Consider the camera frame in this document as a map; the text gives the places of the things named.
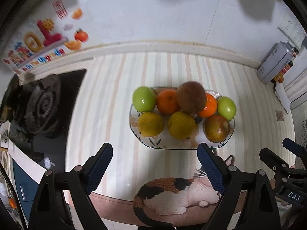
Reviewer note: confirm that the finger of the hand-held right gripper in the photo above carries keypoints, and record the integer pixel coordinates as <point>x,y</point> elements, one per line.
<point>293,146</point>
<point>273,161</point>

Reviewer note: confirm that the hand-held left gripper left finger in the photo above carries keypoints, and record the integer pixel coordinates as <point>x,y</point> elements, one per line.
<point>99,170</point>

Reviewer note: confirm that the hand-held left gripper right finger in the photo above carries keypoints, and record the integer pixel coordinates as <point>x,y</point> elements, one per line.
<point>211,170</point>

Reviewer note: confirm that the red brown apple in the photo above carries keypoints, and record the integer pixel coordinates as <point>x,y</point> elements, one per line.
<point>191,97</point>
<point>217,128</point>

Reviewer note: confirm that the oval floral ceramic plate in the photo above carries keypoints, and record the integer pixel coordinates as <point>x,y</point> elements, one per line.
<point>168,142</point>

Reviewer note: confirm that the green apple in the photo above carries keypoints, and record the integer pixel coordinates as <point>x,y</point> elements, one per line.
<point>227,108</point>
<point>144,99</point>

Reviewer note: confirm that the yellow lemon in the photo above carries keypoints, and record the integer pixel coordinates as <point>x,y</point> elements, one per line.
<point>151,124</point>

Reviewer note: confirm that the small brown square coaster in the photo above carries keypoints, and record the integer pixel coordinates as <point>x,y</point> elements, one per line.
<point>279,115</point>

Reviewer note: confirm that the white folded cloth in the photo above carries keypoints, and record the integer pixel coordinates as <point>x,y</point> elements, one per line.
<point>283,98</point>

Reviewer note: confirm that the striped cat print mat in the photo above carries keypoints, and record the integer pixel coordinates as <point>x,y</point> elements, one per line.
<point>108,115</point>

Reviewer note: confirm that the small orange behind bottle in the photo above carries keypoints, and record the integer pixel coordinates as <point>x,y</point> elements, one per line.
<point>280,79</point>

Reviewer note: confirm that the blue kitchen cabinet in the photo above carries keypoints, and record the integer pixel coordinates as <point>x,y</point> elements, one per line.
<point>25,184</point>

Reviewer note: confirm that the dark sauce bottle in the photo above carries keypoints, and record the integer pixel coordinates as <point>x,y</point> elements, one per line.
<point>287,68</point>

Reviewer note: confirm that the black gas stove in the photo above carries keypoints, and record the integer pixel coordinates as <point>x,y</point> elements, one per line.
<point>43,110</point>

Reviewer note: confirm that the silver metal can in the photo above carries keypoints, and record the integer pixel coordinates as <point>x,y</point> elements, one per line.
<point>273,62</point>

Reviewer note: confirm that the small orange on shelf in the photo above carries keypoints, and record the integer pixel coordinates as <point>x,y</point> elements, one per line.
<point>12,202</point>

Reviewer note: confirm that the black frying pan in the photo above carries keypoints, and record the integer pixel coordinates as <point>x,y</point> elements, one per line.
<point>6,105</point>

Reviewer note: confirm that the white wall socket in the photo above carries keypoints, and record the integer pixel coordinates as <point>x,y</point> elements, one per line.
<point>297,34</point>
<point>286,24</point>

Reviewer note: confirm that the colourful wall sticker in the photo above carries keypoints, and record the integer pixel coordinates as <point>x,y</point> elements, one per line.
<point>45,38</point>

